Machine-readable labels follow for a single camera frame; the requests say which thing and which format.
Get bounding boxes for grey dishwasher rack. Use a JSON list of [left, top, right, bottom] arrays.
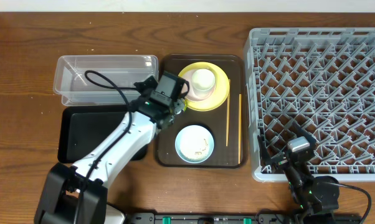
[[244, 27, 375, 182]]

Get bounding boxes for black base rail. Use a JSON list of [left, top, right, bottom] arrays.
[[124, 213, 361, 224]]

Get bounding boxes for dark brown serving tray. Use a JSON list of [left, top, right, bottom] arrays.
[[154, 54, 248, 169]]

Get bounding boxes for black tray bin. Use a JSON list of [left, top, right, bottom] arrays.
[[57, 105, 148, 164]]

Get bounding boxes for light blue bowl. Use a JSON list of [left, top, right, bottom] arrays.
[[174, 125, 215, 164]]

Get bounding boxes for yellow green snack wrapper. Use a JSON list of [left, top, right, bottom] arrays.
[[178, 99, 188, 111]]

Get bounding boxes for yellow plate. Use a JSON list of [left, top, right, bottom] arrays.
[[178, 62, 230, 111]]

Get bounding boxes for white cup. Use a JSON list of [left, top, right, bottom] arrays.
[[191, 68, 215, 95]]

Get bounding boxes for wooden chopstick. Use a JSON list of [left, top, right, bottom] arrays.
[[238, 93, 242, 165], [225, 79, 230, 147]]

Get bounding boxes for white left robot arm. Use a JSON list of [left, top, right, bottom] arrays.
[[34, 92, 187, 223]]

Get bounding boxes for clear plastic bin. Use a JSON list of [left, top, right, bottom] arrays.
[[52, 55, 159, 106]]

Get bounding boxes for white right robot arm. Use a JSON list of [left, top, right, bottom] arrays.
[[259, 134, 339, 223]]

